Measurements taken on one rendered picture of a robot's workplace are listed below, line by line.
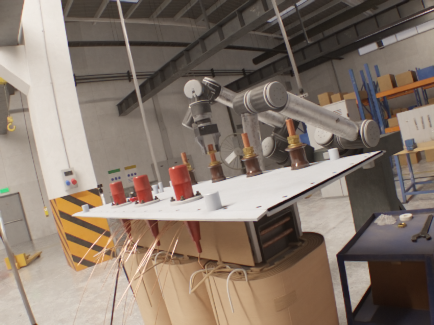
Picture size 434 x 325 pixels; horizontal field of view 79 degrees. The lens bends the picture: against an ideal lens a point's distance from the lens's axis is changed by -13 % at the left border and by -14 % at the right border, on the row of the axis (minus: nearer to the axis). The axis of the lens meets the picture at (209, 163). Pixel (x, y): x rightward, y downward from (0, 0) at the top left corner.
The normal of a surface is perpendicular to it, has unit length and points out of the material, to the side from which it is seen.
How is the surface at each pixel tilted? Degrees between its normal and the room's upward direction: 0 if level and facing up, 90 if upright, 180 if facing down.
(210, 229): 90
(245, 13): 90
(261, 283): 90
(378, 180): 90
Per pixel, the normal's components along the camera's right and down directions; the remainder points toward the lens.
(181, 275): -0.34, 0.11
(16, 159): 0.60, -0.14
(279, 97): 0.46, -0.02
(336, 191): -0.76, 0.20
